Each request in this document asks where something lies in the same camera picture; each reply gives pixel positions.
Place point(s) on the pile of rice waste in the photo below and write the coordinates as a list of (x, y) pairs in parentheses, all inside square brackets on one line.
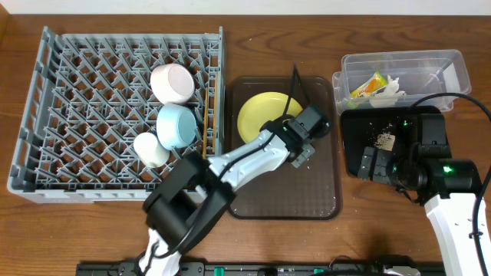
[(382, 136)]

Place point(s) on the white cup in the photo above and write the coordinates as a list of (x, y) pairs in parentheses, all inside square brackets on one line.
[(151, 153)]

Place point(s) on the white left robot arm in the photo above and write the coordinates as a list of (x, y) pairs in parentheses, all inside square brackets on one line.
[(193, 197)]

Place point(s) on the black waste tray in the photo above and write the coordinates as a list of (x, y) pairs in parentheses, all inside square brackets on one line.
[(356, 127)]

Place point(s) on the crumpled white tissue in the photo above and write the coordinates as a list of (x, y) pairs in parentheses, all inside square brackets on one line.
[(388, 96)]

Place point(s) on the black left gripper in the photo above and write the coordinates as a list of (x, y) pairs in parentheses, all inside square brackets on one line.
[(303, 154)]

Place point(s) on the yellow orange snack wrapper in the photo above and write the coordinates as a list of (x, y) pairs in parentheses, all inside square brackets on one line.
[(372, 85)]

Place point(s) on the dark brown serving tray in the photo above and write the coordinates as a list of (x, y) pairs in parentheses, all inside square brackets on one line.
[(310, 192)]

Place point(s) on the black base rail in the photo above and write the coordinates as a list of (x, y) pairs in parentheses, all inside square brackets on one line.
[(341, 265)]

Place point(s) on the clear plastic waste bin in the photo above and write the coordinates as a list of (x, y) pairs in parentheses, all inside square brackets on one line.
[(420, 73)]

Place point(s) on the grey plastic dishwasher rack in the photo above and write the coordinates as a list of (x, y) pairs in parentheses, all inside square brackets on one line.
[(90, 97)]

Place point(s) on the wooden chopstick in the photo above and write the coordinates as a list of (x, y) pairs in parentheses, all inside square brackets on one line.
[(205, 122), (215, 113)]

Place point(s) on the white pink-rimmed bowl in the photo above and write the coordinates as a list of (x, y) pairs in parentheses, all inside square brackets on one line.
[(172, 84)]

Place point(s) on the light blue cup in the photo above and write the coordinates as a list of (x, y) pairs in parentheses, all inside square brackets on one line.
[(176, 126)]

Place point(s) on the yellow plate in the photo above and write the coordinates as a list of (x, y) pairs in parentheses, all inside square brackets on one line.
[(257, 110)]

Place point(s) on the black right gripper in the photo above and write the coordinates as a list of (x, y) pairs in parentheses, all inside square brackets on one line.
[(375, 167)]

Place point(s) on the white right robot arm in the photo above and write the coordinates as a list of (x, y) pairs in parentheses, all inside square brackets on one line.
[(450, 190)]

